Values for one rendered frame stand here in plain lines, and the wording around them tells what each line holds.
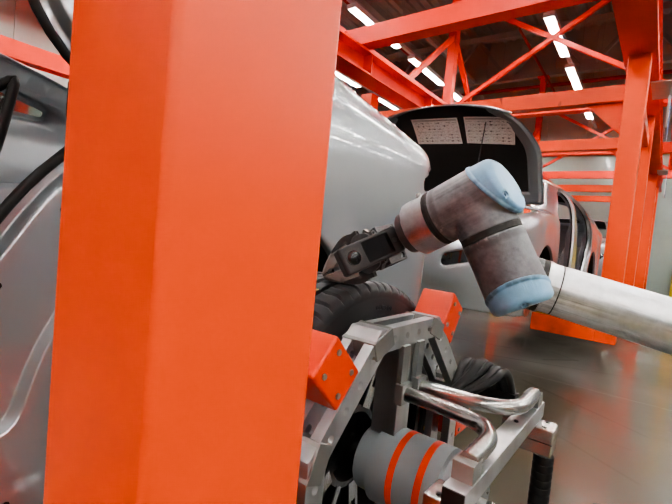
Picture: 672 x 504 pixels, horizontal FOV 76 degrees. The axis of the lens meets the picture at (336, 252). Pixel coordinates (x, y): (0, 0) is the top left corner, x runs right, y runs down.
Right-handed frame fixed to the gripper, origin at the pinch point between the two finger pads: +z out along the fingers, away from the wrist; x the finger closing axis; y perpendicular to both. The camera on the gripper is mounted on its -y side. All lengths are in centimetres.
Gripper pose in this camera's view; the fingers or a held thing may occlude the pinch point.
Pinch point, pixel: (325, 274)
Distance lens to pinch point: 82.0
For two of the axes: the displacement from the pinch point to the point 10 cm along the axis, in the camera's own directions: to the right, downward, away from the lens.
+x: -3.9, -9.1, 1.3
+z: -6.9, 3.8, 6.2
